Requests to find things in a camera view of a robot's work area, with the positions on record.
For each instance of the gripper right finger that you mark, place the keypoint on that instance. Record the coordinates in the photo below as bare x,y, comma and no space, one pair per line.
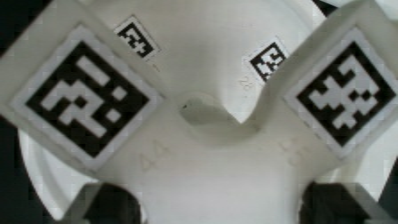
340,204

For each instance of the white cross-shaped table base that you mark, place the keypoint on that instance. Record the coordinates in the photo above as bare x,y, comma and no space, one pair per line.
207,160

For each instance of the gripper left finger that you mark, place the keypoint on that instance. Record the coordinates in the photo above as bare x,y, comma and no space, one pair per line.
104,206

